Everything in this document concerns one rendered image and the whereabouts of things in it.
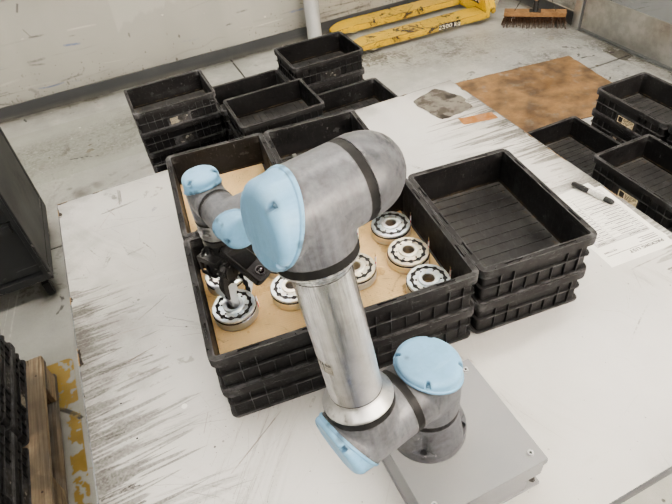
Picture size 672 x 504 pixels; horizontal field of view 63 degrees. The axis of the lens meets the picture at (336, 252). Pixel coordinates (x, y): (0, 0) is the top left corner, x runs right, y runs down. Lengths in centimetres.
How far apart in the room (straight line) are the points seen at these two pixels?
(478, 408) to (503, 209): 60
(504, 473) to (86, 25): 393
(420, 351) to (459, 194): 73
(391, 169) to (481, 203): 90
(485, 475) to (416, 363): 27
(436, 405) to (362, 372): 19
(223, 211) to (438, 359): 46
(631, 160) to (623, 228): 91
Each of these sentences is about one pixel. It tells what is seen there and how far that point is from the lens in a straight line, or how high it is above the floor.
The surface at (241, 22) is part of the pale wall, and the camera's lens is 460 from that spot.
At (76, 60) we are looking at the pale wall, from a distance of 448.
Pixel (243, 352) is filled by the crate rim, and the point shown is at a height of 93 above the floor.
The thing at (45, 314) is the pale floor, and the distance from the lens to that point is 284.
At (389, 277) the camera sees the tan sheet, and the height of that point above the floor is 83.
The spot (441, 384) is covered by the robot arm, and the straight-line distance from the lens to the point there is 93.
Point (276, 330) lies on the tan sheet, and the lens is 127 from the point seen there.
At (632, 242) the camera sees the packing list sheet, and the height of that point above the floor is 70.
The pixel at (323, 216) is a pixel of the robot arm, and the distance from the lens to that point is 64.
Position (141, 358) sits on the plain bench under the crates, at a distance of 150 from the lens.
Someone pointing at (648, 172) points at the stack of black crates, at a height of 38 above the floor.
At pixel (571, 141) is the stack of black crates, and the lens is 294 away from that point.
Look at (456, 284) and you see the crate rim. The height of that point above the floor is 92.
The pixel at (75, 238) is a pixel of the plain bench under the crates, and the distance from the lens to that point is 195.
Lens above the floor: 181
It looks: 43 degrees down
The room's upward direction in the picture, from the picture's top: 7 degrees counter-clockwise
